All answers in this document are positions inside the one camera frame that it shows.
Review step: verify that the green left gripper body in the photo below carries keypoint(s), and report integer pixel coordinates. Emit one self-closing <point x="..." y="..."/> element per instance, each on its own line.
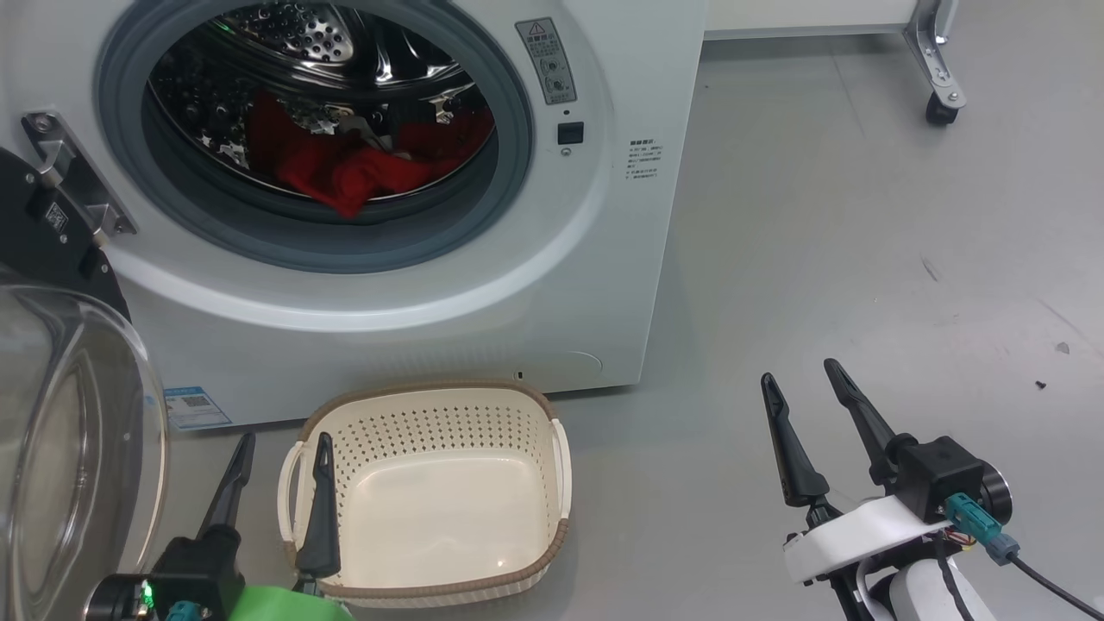
<point x="285" y="605"/>

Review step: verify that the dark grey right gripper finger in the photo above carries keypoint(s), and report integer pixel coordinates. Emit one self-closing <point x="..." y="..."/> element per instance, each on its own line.
<point x="862" y="418"/>
<point x="795" y="466"/>

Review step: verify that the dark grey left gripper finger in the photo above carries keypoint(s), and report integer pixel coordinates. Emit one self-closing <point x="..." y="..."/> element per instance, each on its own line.
<point x="321" y="535"/>
<point x="228" y="500"/>

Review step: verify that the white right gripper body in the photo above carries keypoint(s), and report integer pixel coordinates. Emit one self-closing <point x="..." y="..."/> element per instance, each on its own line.
<point x="854" y="535"/>

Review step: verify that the round black glass washer door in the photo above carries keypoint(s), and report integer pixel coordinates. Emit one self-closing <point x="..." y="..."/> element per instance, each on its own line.
<point x="52" y="431"/>

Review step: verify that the red garment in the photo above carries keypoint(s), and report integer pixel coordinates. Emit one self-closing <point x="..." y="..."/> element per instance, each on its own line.
<point x="345" y="172"/>

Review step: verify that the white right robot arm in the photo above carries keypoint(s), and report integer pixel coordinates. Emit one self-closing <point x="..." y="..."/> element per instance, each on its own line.
<point x="914" y="597"/>

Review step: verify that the cream perforated laundry basket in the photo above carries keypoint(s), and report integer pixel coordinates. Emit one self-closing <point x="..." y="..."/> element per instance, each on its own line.
<point x="448" y="509"/>

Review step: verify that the white front-load washing machine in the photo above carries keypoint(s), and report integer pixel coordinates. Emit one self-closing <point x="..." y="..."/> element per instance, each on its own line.
<point x="561" y="259"/>

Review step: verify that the metal door hinge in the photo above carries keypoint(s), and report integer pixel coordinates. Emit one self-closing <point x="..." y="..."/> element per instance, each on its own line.
<point x="73" y="172"/>

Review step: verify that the blue energy label sticker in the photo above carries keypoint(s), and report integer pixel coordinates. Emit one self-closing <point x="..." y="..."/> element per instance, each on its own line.
<point x="198" y="407"/>

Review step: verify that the small text notice sticker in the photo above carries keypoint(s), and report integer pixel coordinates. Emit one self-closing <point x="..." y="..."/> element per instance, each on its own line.
<point x="644" y="159"/>

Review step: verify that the metal leg with caster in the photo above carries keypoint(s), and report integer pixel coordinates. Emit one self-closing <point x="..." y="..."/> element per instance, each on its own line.
<point x="933" y="60"/>

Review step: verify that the white partition panel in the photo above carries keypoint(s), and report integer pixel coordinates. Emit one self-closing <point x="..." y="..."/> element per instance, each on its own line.
<point x="802" y="15"/>

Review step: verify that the grey warning sticker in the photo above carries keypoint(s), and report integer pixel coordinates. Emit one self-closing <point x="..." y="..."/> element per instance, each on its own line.
<point x="546" y="60"/>

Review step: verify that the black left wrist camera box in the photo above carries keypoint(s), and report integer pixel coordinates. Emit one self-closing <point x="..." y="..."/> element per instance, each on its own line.
<point x="198" y="569"/>

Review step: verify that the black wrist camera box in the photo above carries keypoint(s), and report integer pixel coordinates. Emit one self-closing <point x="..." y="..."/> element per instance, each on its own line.
<point x="198" y="569"/>
<point x="944" y="470"/>

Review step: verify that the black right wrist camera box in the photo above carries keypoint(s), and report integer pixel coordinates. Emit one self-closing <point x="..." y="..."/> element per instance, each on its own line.
<point x="944" y="470"/>

